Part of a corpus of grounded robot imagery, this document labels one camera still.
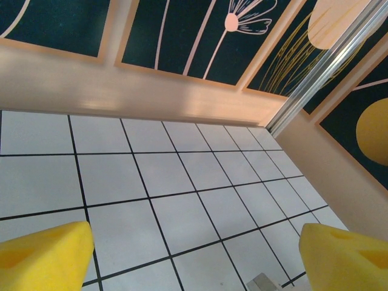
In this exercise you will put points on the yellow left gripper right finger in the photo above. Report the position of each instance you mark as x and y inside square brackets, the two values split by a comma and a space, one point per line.
[342, 260]

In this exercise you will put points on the orange disc and leaves panel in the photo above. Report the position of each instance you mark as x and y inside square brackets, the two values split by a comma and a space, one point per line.
[60, 24]

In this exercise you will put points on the flower wall panel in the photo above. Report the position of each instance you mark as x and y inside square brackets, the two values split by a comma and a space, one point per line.
[145, 30]

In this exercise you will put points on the cream disc wall panel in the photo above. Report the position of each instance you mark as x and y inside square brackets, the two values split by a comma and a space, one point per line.
[327, 24]

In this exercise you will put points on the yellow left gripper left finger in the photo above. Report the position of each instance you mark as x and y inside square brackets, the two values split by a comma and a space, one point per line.
[45, 260]

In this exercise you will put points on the aluminium corner post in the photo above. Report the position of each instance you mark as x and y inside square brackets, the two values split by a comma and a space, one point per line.
[318, 80]

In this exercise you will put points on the feather and yellow disc panel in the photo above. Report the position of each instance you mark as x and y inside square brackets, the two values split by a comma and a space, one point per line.
[376, 133]

